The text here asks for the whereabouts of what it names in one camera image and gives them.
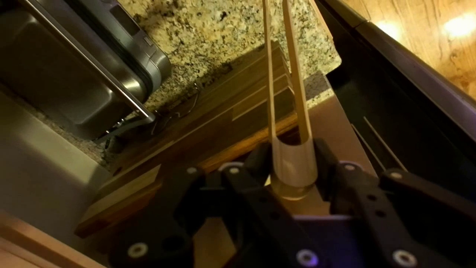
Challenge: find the dark wooden cutting board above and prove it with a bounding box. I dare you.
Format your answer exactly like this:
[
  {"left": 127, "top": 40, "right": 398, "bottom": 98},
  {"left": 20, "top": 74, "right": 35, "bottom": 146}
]
[{"left": 74, "top": 42, "right": 344, "bottom": 241}]

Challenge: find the black power cord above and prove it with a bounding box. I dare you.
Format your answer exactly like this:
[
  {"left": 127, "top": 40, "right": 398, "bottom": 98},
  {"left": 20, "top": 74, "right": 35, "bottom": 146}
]
[{"left": 102, "top": 80, "right": 206, "bottom": 150}]

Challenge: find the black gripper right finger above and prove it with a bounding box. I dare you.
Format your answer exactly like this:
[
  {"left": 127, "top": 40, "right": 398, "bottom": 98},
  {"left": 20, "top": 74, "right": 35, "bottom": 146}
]
[{"left": 316, "top": 138, "right": 476, "bottom": 268}]

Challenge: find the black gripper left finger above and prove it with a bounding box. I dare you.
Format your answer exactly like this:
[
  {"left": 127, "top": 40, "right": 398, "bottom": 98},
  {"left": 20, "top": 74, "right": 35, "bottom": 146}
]
[{"left": 109, "top": 143, "right": 325, "bottom": 268}]

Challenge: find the light wooden board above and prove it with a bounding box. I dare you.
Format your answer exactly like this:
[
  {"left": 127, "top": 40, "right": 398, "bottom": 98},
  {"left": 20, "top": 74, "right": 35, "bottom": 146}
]
[{"left": 78, "top": 162, "right": 167, "bottom": 235}]

